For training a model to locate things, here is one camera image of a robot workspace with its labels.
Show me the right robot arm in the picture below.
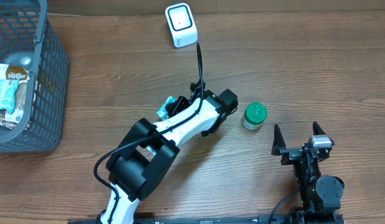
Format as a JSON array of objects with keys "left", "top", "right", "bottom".
[{"left": 269, "top": 122, "right": 345, "bottom": 223}]

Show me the clear plastic container in basket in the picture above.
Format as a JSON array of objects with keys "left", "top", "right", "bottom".
[{"left": 2, "top": 52, "right": 34, "bottom": 72}]

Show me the white barcode scanner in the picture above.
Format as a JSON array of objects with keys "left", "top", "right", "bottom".
[{"left": 165, "top": 2, "right": 198, "bottom": 48}]

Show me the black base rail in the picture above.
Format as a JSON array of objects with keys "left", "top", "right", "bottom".
[{"left": 67, "top": 214, "right": 345, "bottom": 224}]

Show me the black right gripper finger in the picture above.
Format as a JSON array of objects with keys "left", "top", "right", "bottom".
[
  {"left": 313, "top": 121, "right": 327, "bottom": 135},
  {"left": 271, "top": 124, "right": 287, "bottom": 156}
]

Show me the grey plastic mesh basket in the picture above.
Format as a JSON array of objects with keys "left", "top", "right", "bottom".
[{"left": 0, "top": 0, "right": 69, "bottom": 153}]

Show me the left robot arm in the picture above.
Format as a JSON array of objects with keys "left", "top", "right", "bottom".
[{"left": 96, "top": 89, "right": 238, "bottom": 223}]

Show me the brown white snack wrapper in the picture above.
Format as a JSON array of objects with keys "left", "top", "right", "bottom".
[{"left": 0, "top": 83, "right": 27, "bottom": 129}]

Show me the brown Pantree snack packet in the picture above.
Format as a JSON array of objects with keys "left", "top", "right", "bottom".
[{"left": 0, "top": 63, "right": 29, "bottom": 82}]

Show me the green lid spice jar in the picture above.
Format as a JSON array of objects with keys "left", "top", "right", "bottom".
[{"left": 241, "top": 102, "right": 267, "bottom": 130}]

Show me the teal white snack packet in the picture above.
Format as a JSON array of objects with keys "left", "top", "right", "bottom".
[{"left": 0, "top": 80, "right": 19, "bottom": 113}]

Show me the teal small carton box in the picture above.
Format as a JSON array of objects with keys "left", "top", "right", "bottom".
[{"left": 156, "top": 96, "right": 176, "bottom": 120}]

